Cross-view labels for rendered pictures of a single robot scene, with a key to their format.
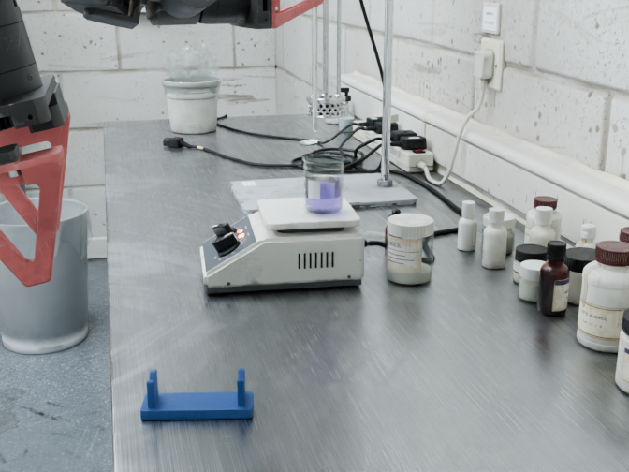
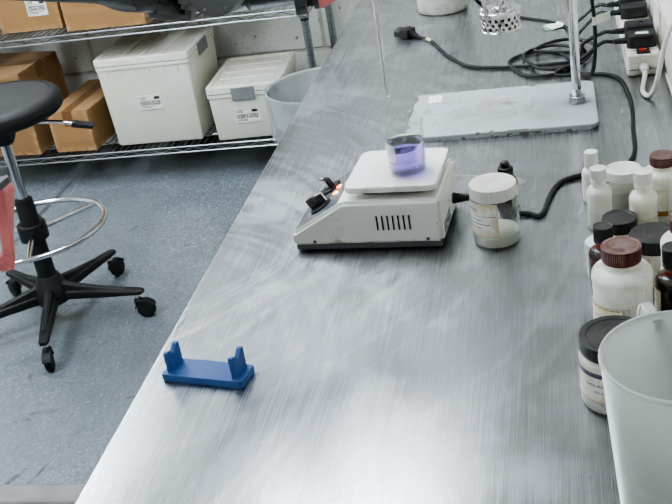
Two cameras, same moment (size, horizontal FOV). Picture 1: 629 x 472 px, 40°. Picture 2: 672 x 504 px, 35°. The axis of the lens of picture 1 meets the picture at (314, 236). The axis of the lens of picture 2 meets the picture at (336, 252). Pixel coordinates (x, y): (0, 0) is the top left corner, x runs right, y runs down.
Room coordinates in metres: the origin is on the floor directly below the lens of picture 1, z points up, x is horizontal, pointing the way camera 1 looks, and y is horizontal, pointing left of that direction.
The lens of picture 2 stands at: (-0.08, -0.49, 1.37)
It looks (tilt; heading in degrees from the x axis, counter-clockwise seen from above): 27 degrees down; 28
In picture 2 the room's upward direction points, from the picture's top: 10 degrees counter-clockwise
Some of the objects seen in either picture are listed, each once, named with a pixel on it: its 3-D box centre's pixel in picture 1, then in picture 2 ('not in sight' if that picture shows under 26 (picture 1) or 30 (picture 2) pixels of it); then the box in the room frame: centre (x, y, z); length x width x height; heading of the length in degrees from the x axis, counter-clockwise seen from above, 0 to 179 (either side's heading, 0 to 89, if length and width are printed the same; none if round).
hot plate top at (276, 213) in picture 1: (306, 212); (397, 170); (1.07, 0.01, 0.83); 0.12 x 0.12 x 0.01; 9
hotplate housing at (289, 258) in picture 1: (286, 245); (382, 201); (1.07, 0.04, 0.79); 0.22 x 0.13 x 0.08; 99
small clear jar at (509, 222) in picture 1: (498, 233); (623, 186); (1.16, -0.26, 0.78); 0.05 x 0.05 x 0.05
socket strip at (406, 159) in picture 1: (389, 142); (635, 29); (1.85, -0.16, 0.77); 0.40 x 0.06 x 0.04; 13
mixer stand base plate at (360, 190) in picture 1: (319, 191); (501, 110); (1.48, -0.01, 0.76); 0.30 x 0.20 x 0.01; 103
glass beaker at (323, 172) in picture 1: (323, 184); (406, 144); (1.06, -0.01, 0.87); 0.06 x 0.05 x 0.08; 178
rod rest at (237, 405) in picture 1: (197, 392); (205, 363); (0.70, 0.11, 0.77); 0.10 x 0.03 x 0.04; 92
